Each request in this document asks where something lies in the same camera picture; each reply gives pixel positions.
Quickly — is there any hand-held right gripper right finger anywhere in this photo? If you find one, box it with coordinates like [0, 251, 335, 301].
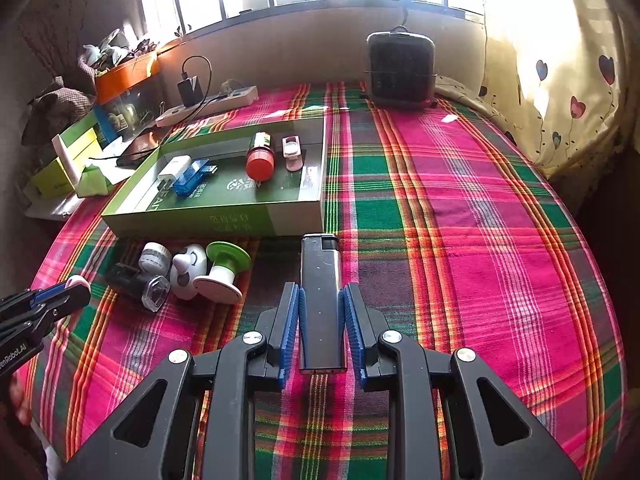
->
[338, 282, 583, 480]

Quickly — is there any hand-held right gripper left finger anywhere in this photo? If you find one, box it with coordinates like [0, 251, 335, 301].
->
[60, 281, 301, 480]

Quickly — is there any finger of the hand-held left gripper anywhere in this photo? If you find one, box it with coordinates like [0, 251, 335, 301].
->
[0, 282, 71, 311]
[0, 290, 91, 346]

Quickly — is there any silver black lighter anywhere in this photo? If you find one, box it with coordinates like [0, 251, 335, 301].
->
[299, 234, 347, 373]

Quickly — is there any black device with clear cap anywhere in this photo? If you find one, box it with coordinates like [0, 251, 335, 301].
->
[105, 262, 171, 311]

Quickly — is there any green and white spool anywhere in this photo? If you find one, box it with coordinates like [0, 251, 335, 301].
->
[197, 240, 252, 305]

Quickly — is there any small white jar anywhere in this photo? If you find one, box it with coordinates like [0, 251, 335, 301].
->
[137, 242, 172, 278]

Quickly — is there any white round toy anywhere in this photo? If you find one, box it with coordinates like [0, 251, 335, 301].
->
[168, 244, 208, 301]

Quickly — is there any green cardboard box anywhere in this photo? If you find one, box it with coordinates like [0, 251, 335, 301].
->
[101, 116, 327, 237]

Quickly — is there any red capped bottle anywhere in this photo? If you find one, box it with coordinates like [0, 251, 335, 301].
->
[245, 131, 277, 182]

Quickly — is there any white wall charger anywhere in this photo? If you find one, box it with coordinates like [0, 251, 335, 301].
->
[159, 156, 192, 183]

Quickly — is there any blue usb tester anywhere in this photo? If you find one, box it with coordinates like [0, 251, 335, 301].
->
[172, 159, 219, 197]

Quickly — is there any person's left hand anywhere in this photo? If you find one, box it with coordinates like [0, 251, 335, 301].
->
[0, 375, 33, 426]

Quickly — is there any white board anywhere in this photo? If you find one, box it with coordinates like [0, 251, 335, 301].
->
[22, 187, 86, 223]

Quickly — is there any yellow green box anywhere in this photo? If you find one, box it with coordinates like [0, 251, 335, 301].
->
[31, 125, 101, 196]

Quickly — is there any green tissue pack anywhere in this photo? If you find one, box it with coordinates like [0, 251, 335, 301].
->
[76, 162, 116, 198]

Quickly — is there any white tube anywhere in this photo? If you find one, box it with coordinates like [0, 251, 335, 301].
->
[51, 135, 83, 186]

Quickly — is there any plaid tablecloth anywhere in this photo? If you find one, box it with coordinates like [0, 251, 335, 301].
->
[30, 80, 626, 480]

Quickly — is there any black smartphone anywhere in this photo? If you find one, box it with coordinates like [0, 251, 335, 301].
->
[116, 127, 173, 168]

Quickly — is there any brown cloth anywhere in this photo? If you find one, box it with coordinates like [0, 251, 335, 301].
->
[22, 77, 96, 146]

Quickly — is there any clear storage box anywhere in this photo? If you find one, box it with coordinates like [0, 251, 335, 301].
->
[95, 80, 166, 143]

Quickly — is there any orange box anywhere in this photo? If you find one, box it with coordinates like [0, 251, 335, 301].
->
[95, 55, 162, 106]

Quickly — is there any white power strip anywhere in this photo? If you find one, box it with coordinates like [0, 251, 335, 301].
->
[156, 85, 260, 127]

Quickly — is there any black charger adapter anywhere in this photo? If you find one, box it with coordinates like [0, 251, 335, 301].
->
[178, 77, 205, 107]

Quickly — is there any pile of clutter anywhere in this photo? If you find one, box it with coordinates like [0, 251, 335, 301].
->
[77, 30, 161, 68]

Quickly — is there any dark fan heater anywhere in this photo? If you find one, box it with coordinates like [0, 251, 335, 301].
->
[364, 26, 441, 108]

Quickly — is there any heart print curtain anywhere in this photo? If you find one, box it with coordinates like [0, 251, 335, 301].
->
[480, 0, 631, 176]

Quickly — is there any black charging cable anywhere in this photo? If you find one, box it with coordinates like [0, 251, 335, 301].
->
[181, 56, 236, 121]

